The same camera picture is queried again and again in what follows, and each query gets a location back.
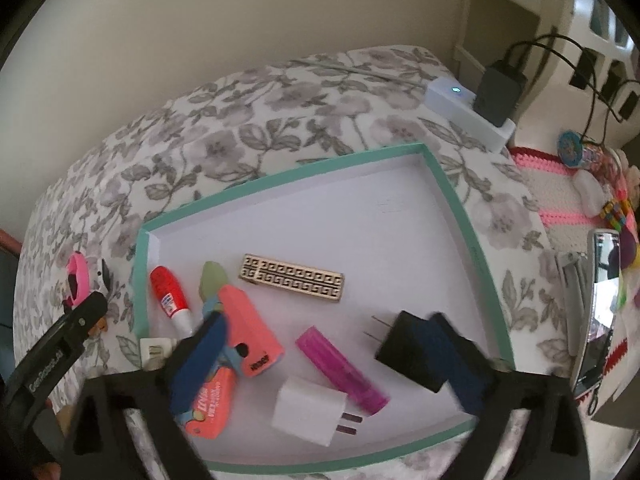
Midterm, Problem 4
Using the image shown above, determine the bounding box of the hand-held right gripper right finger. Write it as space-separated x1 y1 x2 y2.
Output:
429 312 587 480

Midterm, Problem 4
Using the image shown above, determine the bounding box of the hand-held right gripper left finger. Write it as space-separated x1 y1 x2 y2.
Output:
62 310 231 480

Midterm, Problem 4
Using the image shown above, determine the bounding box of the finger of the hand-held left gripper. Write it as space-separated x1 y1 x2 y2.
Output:
54 291 110 350

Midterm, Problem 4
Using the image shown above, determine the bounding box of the pink strap watch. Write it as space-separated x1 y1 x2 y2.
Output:
64 252 92 308

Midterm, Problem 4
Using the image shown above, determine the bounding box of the coral package white print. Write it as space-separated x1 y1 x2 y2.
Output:
182 365 238 440

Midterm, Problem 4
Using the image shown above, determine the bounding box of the white claw hair clip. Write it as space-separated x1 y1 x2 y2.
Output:
140 337 177 371

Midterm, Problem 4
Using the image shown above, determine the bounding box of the black wall charger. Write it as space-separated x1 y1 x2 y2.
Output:
364 311 451 394

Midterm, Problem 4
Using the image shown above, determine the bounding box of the coral package black print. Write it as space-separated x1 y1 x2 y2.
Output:
220 285 286 378

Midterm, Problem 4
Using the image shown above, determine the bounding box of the red glue stick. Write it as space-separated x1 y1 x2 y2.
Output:
150 266 195 338

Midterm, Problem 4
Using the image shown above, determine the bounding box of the green piece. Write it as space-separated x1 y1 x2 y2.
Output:
199 261 231 311

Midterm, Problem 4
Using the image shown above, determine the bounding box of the white wall charger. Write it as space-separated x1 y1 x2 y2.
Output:
272 376 363 447

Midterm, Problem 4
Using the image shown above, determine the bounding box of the magenta plastic tube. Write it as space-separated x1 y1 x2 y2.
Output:
296 326 390 415

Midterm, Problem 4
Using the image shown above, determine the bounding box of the gold patterned hair clip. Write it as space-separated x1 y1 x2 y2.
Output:
240 254 346 304

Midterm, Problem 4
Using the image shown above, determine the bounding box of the teal cardboard tray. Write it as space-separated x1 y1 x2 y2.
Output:
131 142 516 475

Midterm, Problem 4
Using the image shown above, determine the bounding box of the purple ball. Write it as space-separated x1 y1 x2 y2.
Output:
620 230 640 272

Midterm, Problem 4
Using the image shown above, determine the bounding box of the white oval case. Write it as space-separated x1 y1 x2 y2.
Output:
575 172 604 217

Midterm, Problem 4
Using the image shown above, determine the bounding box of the colourful bead toy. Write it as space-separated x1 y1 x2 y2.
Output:
602 196 632 232

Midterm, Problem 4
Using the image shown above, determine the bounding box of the floral blanket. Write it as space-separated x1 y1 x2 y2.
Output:
12 46 576 480

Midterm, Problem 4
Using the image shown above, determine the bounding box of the round colourful tin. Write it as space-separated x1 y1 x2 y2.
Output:
557 130 589 169

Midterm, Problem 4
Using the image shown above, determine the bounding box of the white power strip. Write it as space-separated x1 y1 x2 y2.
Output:
425 77 516 153

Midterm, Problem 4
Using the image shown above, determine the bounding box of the black power adapter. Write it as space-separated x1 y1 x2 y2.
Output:
472 60 528 128

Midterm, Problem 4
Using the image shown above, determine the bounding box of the black cable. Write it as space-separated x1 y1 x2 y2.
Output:
505 34 640 148

